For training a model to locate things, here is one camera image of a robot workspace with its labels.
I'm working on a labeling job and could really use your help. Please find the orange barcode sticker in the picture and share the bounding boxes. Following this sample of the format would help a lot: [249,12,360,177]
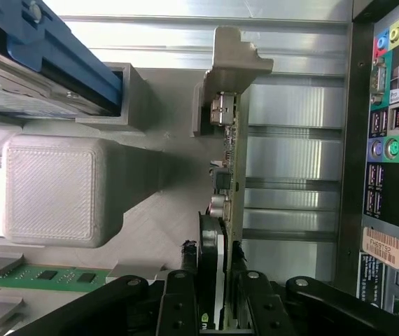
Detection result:
[362,225,399,270]

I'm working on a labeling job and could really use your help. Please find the loose green RAM stick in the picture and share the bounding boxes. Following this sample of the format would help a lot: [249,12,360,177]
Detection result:
[0,264,116,286]

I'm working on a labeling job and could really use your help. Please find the grey printed parts rack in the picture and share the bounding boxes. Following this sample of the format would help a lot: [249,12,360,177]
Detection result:
[0,62,221,336]

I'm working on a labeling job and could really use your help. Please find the dark grey open PC case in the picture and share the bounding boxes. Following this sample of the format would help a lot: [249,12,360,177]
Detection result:
[335,0,399,336]

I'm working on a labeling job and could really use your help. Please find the hard disk in blue caddy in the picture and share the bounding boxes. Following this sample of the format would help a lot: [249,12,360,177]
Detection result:
[0,0,123,118]

